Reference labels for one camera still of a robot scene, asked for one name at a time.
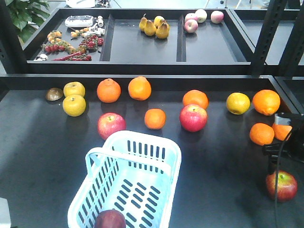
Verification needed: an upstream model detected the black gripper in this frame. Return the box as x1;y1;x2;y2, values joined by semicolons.
262;113;304;174

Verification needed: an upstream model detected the dark red apple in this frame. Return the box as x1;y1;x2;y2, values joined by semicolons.
266;170;298;202
94;209;126;228

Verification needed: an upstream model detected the light blue plastic basket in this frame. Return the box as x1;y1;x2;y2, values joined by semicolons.
67;130;181;228

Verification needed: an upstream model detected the large orange right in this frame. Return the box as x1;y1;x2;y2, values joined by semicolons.
252;89;281;115

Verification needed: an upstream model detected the black wooden fruit display stand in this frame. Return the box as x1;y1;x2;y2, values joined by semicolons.
0;8;304;228

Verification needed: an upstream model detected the red apple among oranges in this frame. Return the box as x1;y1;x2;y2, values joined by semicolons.
179;104;208;133

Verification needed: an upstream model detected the orange fruit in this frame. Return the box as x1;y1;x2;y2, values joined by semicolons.
144;108;166;130

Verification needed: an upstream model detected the pink apple back tray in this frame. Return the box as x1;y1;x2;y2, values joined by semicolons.
184;19;198;33

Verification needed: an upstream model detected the brown yellow pear group item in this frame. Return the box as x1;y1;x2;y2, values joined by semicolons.
156;21;170;39

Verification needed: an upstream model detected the red apple far left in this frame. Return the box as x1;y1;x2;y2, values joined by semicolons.
97;112;126;140

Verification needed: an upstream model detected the yellow round pear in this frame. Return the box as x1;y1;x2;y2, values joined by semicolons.
63;95;86;117

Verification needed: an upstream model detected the white remote device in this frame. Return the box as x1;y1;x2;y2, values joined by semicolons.
65;15;94;28

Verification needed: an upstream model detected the green potted plant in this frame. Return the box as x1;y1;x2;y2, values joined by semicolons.
5;0;50;43

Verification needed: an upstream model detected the black upright post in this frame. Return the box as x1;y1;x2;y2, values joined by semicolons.
250;0;287;76

